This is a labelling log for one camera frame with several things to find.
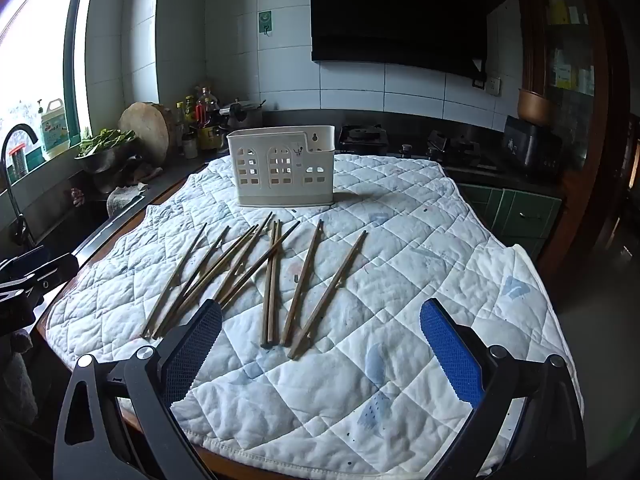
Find metal bowl of greens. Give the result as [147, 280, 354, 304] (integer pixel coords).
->
[75, 129, 139, 177]

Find black curved faucet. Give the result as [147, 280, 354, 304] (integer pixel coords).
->
[0, 123, 40, 249]

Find row of wooden chopsticks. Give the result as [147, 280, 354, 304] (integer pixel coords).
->
[141, 211, 369, 361]

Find white plastic utensil holder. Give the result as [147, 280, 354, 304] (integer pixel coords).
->
[226, 124, 336, 209]

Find black countertop appliance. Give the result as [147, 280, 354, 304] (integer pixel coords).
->
[501, 114, 564, 177]

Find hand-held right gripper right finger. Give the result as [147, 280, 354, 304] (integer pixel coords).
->
[419, 298, 587, 480]

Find copper pot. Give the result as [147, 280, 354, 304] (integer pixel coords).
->
[517, 88, 554, 126]

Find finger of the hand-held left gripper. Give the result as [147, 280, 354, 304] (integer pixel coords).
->
[0, 256, 26, 286]
[10, 253, 79, 292]

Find green cabinet drawers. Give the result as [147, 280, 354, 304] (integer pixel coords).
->
[456, 182, 565, 257]

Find wooden cabinet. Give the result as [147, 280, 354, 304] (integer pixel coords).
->
[514, 0, 640, 273]

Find crumpled rag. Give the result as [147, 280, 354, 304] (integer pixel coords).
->
[106, 184, 149, 217]

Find dark soy sauce bottle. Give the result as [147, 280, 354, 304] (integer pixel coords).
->
[195, 87, 221, 129]

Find black gas stove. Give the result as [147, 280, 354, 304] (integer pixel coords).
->
[339, 124, 502, 172]

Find person's left forearm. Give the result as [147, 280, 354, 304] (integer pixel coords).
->
[0, 329, 40, 427]

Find detergent jug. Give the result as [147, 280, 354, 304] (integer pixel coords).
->
[39, 98, 71, 162]

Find black range hood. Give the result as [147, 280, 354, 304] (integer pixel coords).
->
[299, 0, 511, 80]

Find metal cup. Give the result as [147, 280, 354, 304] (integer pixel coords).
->
[8, 143, 29, 181]

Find metal pressure cooker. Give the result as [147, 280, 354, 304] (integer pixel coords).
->
[219, 99, 267, 131]

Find white quilted mat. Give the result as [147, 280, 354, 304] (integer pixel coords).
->
[44, 152, 584, 467]

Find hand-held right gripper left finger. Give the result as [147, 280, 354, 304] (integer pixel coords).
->
[52, 298, 224, 480]

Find round wooden cutting board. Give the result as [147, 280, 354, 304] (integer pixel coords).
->
[118, 102, 174, 169]

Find green framed window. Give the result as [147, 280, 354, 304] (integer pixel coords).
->
[0, 0, 97, 187]

